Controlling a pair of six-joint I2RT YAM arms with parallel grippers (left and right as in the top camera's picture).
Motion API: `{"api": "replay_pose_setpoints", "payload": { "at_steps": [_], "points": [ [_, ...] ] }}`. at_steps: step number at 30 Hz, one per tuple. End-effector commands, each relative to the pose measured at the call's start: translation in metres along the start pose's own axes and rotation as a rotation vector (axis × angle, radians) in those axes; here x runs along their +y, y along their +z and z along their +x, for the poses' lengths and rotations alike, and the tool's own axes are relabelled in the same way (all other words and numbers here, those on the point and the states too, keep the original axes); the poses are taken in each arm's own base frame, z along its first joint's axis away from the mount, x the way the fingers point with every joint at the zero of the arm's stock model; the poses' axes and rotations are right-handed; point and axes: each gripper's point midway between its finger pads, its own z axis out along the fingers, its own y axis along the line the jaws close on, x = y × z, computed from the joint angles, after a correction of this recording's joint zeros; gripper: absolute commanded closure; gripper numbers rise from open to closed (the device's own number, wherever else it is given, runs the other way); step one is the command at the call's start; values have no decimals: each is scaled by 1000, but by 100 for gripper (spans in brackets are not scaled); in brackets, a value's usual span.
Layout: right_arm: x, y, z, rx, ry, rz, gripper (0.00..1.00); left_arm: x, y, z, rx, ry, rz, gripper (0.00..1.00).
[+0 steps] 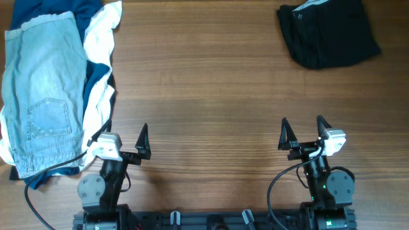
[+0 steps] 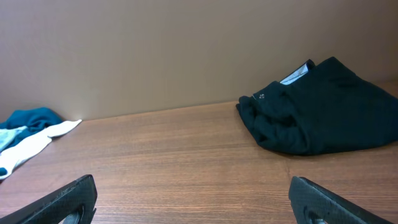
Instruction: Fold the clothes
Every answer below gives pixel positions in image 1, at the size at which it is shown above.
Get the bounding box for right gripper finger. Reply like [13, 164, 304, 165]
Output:
[278, 118, 299, 150]
[316, 115, 332, 139]

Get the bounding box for light blue denim shorts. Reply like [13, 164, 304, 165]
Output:
[2, 11, 87, 178]

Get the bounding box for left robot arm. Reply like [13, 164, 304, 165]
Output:
[72, 123, 151, 230]

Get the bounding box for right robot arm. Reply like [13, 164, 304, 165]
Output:
[278, 115, 357, 230]

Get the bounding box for dark blue shirt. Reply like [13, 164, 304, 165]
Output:
[9, 0, 116, 190]

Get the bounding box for black folded garment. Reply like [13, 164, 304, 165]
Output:
[276, 0, 381, 69]

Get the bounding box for white shirt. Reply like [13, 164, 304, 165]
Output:
[0, 0, 123, 177]

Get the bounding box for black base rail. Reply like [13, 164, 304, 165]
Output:
[72, 208, 357, 230]

